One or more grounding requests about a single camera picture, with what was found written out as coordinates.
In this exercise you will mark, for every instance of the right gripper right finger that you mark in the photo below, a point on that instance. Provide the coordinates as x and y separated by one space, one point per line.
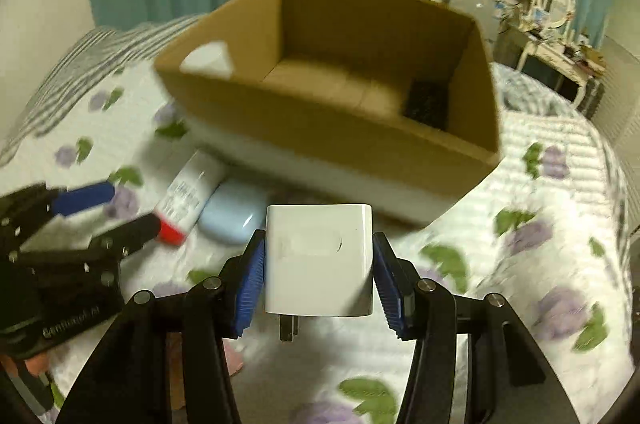
509 378

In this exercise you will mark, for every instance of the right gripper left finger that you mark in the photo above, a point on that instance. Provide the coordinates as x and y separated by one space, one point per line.
126 378

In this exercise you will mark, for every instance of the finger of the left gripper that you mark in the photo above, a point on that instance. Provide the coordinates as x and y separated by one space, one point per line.
38 203
125 233

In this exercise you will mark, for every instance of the white power adapter cube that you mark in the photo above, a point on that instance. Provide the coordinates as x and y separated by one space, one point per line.
318 263

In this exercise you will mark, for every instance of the person's hand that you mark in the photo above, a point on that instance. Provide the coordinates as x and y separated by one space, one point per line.
36 365

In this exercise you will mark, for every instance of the white bottle red cap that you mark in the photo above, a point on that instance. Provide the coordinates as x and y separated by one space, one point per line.
186 197

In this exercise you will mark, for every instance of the light blue earbud case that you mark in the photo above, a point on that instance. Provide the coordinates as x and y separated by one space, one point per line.
234 211

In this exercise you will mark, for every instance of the grey checkered bedsheet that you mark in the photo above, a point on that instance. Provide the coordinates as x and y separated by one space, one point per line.
103 52

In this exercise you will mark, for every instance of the cardboard box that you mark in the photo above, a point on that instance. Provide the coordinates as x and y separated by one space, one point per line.
390 103

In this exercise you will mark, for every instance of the white dressing table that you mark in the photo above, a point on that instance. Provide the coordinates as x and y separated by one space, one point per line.
554 57

